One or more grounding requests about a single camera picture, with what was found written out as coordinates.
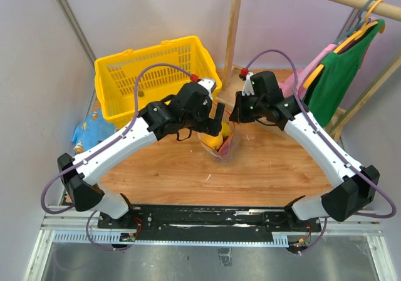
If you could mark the green shirt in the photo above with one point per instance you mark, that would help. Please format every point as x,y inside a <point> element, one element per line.
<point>327,90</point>

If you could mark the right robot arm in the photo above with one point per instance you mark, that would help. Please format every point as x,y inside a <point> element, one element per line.
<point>352,183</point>

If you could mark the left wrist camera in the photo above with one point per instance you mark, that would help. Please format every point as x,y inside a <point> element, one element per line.
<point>209,84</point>

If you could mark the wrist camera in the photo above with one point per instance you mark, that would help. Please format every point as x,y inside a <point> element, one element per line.
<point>247,89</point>
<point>209,84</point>

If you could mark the orange fruit with leaf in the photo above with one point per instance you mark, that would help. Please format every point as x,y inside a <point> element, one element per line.
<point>211,142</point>

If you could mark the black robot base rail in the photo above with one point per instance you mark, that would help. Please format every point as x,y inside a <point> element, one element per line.
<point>210,225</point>

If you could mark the pink shirt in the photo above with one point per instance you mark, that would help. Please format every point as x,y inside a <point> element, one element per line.
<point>305,72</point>

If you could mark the wooden clothes rack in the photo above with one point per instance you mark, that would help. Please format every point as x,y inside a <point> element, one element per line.
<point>302,28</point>

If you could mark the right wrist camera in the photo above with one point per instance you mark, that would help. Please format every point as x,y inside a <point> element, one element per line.
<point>247,89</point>

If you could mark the blue cartoon cloth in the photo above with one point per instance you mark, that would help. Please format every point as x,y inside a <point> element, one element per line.
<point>91,131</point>

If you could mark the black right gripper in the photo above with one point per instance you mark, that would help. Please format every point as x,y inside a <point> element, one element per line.
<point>237,112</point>

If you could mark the grey clothes hanger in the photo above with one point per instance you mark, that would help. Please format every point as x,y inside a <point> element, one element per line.
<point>357,25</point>

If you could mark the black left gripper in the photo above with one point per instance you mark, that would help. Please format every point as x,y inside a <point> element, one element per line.
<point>214,126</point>

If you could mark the yellow clothes hanger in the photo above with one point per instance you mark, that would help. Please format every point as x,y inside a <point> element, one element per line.
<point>367,24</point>

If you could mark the yellow plastic shopping basket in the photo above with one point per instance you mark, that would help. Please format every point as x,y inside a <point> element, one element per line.
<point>158,71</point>

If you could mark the clear zip top bag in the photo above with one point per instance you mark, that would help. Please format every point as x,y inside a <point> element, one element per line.
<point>215,154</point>

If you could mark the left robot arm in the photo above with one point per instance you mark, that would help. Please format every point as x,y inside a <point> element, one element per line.
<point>84,171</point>

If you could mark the dark red fruit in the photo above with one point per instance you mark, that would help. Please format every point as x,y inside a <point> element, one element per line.
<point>226,148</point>

